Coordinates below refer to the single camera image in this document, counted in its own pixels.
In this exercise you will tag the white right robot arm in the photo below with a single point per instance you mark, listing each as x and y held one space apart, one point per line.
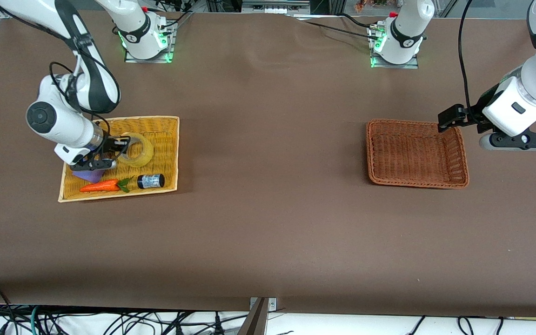
133 32

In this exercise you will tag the grey metal box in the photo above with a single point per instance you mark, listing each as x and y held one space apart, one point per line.
272 7

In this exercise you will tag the dark metal pole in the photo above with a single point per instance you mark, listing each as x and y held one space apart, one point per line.
255 323

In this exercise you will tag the purple foam block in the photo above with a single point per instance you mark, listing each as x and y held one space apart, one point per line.
90 176

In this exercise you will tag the silver metal bracket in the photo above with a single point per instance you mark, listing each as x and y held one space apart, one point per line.
271 304

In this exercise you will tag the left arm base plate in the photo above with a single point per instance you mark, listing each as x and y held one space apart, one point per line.
393 66

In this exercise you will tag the orange toy carrot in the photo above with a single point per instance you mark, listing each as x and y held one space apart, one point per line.
98 186

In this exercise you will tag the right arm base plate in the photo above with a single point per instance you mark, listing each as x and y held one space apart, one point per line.
149 60

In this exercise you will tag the orange-brown wicker basket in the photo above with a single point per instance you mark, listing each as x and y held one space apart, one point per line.
417 158

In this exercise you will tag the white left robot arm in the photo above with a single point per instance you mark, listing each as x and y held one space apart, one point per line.
405 28

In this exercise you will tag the brown table cover sheet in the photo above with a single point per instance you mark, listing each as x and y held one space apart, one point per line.
268 232

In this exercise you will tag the yellow wicker basket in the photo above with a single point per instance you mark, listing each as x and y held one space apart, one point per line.
161 153

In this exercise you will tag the small black bottle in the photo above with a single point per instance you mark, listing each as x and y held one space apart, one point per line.
150 181

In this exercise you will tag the yellow tape roll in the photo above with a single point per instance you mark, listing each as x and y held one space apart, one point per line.
146 156

